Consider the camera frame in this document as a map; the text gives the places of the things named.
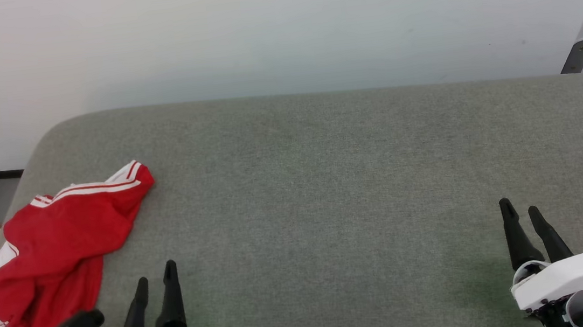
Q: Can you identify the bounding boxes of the grey fabric sofa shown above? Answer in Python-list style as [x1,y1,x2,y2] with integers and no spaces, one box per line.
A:
[0,60,583,327]

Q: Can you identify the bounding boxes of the red and white shirt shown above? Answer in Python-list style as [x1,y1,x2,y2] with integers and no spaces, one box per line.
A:
[0,158,170,327]

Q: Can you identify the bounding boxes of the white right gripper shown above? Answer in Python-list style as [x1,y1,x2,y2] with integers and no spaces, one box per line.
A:
[498,190,583,327]

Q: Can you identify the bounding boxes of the grey metal bracket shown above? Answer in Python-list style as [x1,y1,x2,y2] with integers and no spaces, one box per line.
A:
[558,39,583,75]

